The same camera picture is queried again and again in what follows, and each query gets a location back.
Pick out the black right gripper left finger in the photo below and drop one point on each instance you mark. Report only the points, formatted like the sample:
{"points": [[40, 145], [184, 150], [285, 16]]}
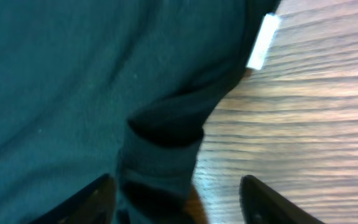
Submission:
{"points": [[94, 204]]}

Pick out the black t-shirt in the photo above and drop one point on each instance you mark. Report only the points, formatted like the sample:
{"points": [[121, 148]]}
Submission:
{"points": [[123, 88]]}

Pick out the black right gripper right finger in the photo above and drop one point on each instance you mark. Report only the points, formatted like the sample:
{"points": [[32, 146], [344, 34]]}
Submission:
{"points": [[260, 204]]}

